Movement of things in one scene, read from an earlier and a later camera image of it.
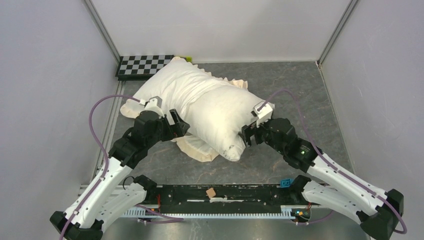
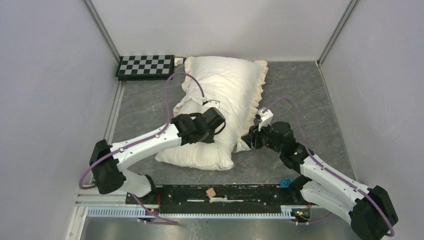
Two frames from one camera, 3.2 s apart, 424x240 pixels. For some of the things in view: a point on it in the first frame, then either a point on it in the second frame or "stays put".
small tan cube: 211,192 stays put
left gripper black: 179,129 -> 209,138
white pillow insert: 216,120 -> 217,155
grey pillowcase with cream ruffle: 180,85 -> 236,84
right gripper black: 247,130 stays put
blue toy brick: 285,183 stays put
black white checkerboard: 140,67 stays put
